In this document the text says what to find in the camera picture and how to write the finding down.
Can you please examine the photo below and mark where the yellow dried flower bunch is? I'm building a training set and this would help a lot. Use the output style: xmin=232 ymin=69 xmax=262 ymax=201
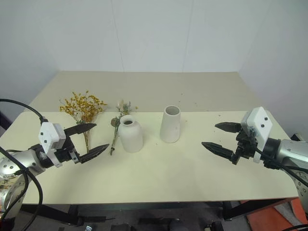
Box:
xmin=59 ymin=90 xmax=108 ymax=153

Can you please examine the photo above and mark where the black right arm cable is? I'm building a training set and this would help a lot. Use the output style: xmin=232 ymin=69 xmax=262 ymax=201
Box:
xmin=255 ymin=148 xmax=308 ymax=187

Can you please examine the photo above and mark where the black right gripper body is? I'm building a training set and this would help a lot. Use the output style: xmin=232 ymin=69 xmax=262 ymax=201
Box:
xmin=231 ymin=127 xmax=258 ymax=165

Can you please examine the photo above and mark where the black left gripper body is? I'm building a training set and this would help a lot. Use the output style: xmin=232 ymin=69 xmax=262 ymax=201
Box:
xmin=54 ymin=136 xmax=80 ymax=167

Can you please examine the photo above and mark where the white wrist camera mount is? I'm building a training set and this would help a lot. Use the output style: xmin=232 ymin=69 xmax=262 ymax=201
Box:
xmin=38 ymin=122 xmax=66 ymax=168
xmin=240 ymin=106 xmax=273 ymax=163

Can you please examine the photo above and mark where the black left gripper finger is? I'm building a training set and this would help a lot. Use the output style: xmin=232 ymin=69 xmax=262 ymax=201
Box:
xmin=64 ymin=123 xmax=97 ymax=140
xmin=77 ymin=143 xmax=110 ymax=164

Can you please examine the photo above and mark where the orange floor mat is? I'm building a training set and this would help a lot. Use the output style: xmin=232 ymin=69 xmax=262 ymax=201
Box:
xmin=246 ymin=197 xmax=308 ymax=231

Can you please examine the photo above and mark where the black table frame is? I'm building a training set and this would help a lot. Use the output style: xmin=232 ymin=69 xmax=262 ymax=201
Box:
xmin=19 ymin=198 xmax=299 ymax=227

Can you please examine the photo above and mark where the white round bottle vase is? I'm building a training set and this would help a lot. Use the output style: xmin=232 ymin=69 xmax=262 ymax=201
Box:
xmin=118 ymin=115 xmax=143 ymax=153

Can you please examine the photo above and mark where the white tapered cone vase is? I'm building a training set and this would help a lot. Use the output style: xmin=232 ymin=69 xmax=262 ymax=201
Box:
xmin=160 ymin=105 xmax=181 ymax=143

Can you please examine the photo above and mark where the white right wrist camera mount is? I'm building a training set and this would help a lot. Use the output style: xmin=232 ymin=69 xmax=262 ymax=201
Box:
xmin=240 ymin=106 xmax=273 ymax=163

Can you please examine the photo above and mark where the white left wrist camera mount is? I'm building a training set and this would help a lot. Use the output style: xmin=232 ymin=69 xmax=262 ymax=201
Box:
xmin=38 ymin=122 xmax=66 ymax=168

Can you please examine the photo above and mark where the green dried flower sprig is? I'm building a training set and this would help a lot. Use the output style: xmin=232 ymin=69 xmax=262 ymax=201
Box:
xmin=109 ymin=99 xmax=139 ymax=156

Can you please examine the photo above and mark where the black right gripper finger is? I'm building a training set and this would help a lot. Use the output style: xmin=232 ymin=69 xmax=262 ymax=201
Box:
xmin=214 ymin=122 xmax=242 ymax=133
xmin=201 ymin=141 xmax=235 ymax=162

